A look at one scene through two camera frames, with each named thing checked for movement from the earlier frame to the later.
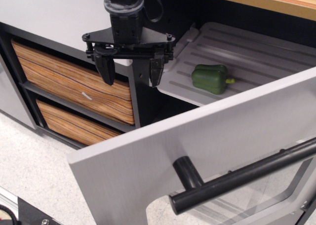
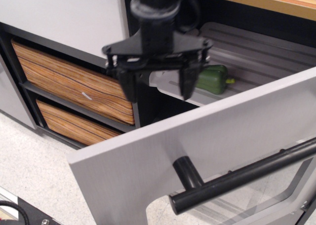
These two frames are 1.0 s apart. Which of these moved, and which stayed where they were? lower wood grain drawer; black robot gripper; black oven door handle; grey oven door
Moved: black robot gripper
Stayed: grey oven door; black oven door handle; lower wood grain drawer
